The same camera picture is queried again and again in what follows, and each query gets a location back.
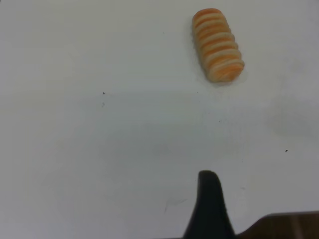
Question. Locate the striped orange bread roll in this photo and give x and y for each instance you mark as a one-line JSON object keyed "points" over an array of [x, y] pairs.
{"points": [[216, 46]]}

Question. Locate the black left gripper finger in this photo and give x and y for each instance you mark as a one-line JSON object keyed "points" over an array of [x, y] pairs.
{"points": [[208, 211]]}

